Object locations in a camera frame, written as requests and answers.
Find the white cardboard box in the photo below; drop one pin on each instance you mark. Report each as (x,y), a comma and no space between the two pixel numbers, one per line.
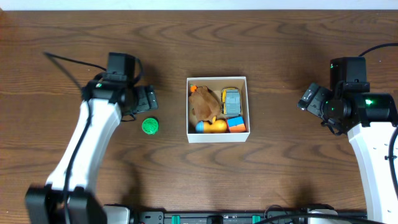
(215,86)

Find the brown plush bear toy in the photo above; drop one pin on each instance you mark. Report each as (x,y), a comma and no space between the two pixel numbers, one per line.
(204,105)

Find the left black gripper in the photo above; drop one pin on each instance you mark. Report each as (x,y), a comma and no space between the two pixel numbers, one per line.
(147,99)

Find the multicolour puzzle cube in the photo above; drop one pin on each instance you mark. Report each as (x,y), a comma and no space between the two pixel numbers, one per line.
(236,124)

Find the yellow grey toy truck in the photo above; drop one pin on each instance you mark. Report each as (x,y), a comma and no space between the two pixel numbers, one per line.
(231,102)

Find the green round disc toy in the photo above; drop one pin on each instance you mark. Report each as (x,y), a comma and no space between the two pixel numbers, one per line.
(150,126)

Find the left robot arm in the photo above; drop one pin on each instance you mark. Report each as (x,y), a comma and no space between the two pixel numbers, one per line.
(110,98)

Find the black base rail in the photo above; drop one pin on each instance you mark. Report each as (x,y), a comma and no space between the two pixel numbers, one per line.
(316,213)

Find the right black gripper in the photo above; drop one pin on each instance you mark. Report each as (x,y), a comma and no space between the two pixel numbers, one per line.
(311,99)

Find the orange rubber duck toy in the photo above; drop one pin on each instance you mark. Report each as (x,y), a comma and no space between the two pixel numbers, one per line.
(216,126)

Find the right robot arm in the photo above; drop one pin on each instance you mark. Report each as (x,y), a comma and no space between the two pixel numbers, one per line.
(370,122)

